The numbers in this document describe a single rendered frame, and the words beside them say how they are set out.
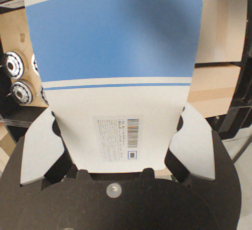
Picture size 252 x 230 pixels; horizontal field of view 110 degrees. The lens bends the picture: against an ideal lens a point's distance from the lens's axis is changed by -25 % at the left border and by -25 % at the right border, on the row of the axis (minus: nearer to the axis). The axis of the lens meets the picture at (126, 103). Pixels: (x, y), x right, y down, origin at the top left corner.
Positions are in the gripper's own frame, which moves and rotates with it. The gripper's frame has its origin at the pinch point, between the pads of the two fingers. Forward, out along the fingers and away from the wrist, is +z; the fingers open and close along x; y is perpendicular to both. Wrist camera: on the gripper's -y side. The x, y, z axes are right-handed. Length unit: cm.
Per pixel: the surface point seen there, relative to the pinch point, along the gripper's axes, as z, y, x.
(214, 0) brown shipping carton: 24.9, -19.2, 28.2
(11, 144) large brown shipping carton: 27, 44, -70
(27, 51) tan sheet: 27.9, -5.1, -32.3
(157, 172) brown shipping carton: 24, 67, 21
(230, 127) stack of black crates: 61, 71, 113
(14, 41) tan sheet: 27.9, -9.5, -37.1
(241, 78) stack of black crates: 72, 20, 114
